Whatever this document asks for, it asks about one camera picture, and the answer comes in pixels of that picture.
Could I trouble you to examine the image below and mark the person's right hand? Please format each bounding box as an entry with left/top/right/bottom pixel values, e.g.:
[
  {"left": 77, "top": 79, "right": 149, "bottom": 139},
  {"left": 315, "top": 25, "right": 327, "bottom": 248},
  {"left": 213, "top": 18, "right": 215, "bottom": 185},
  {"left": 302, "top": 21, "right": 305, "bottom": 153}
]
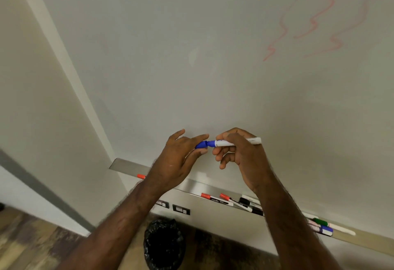
[{"left": 211, "top": 127, "right": 276, "bottom": 195}]

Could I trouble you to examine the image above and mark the white whiteboard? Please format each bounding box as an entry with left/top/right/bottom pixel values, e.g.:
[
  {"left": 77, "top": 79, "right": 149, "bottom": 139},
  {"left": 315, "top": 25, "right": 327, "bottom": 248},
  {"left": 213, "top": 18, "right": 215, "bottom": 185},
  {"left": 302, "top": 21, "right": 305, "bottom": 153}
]
[{"left": 11, "top": 0, "right": 394, "bottom": 249}]

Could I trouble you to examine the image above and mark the metal marker tray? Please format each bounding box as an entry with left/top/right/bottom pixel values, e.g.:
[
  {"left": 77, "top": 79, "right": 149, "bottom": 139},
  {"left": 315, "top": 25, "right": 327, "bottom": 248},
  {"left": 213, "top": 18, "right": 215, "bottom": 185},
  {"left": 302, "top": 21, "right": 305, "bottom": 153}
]
[{"left": 108, "top": 158, "right": 394, "bottom": 256}]

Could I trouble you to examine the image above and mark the person's right forearm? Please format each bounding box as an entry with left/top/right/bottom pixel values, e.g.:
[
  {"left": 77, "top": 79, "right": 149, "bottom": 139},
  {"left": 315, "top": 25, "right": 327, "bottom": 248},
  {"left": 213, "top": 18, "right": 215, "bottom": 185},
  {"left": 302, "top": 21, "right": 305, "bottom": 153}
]
[{"left": 254, "top": 174, "right": 342, "bottom": 270}]

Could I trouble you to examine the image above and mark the person's left forearm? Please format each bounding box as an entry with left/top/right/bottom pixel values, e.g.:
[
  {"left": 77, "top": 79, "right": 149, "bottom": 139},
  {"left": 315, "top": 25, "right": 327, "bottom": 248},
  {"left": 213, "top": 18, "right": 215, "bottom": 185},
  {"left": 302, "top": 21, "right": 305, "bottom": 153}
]
[{"left": 57, "top": 179, "right": 168, "bottom": 270}]

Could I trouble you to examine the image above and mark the black trash bin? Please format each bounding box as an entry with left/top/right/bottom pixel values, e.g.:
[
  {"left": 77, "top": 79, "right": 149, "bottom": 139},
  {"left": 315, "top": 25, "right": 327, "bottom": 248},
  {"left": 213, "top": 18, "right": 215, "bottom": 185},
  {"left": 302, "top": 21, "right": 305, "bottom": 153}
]
[{"left": 143, "top": 218, "right": 186, "bottom": 270}]

